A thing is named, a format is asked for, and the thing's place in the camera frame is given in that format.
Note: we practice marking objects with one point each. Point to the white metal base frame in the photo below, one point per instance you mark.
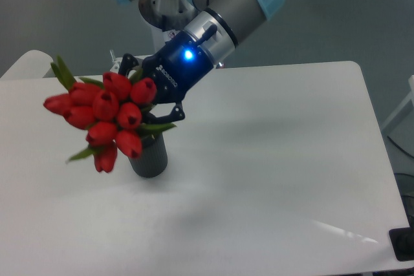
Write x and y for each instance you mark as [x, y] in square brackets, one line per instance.
[116, 61]

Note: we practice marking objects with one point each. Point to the red tulip bouquet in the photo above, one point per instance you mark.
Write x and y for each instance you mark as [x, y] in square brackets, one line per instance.
[110, 111]

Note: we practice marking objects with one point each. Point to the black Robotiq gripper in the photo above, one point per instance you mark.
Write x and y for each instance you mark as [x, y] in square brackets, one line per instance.
[175, 69]

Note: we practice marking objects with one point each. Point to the black device at table edge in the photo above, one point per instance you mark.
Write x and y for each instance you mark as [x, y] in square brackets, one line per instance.
[402, 243]

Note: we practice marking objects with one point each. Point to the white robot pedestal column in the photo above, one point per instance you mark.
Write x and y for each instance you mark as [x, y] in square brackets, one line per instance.
[161, 37]

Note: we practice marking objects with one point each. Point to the white chair back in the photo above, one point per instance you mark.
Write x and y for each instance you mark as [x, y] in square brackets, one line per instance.
[33, 64]

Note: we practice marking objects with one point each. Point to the dark grey ribbed vase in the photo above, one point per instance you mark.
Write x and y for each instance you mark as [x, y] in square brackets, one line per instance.
[153, 160]

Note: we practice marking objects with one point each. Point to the white furniture frame right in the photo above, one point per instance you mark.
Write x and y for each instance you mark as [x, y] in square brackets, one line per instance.
[402, 110]

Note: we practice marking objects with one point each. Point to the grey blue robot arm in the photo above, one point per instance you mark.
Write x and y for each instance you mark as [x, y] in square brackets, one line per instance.
[200, 44]

